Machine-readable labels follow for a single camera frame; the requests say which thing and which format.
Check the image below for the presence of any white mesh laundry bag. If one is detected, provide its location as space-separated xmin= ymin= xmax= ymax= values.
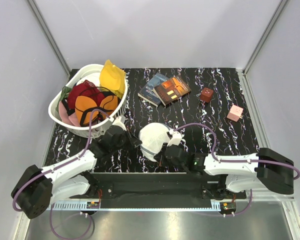
xmin=138 ymin=122 xmax=171 ymax=162

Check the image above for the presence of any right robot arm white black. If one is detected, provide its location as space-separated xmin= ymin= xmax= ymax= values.
xmin=154 ymin=145 xmax=297 ymax=199

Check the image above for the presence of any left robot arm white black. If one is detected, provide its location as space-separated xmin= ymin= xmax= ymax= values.
xmin=11 ymin=125 xmax=142 ymax=219

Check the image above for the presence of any orange black bra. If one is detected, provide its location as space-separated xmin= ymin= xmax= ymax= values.
xmin=75 ymin=91 xmax=121 ymax=127

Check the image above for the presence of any dark red bra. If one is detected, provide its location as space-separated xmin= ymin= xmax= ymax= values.
xmin=66 ymin=83 xmax=103 ymax=111

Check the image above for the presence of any yellow bra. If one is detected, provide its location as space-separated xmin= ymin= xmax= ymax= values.
xmin=99 ymin=59 xmax=126 ymax=95

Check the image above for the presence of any white plastic laundry basket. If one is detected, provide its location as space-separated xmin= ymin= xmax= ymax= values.
xmin=48 ymin=64 xmax=129 ymax=138

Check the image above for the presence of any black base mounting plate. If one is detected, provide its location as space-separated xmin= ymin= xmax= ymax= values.
xmin=92 ymin=173 xmax=247 ymax=212

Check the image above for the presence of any pink garment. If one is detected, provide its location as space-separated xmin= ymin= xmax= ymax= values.
xmin=58 ymin=101 xmax=80 ymax=127

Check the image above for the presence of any blue paperback book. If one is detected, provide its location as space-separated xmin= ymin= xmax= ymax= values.
xmin=138 ymin=72 xmax=168 ymax=107

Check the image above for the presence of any orange dark paperback book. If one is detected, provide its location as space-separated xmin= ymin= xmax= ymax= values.
xmin=153 ymin=75 xmax=191 ymax=107

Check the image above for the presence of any dark red cube adapter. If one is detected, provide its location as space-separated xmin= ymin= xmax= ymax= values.
xmin=200 ymin=87 xmax=214 ymax=103

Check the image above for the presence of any pink cube adapter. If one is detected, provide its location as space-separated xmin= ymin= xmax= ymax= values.
xmin=226 ymin=105 xmax=244 ymax=122

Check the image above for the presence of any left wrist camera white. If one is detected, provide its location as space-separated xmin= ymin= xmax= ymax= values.
xmin=112 ymin=115 xmax=127 ymax=131

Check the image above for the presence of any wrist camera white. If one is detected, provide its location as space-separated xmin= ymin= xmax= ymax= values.
xmin=167 ymin=129 xmax=183 ymax=147
xmin=112 ymin=115 xmax=127 ymax=131

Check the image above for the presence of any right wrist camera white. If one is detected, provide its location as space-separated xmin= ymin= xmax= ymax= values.
xmin=167 ymin=129 xmax=183 ymax=147

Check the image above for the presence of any green garment strap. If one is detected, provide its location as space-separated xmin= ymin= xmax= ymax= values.
xmin=60 ymin=85 xmax=71 ymax=103

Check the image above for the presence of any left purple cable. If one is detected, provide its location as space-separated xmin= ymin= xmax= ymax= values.
xmin=12 ymin=108 xmax=116 ymax=239

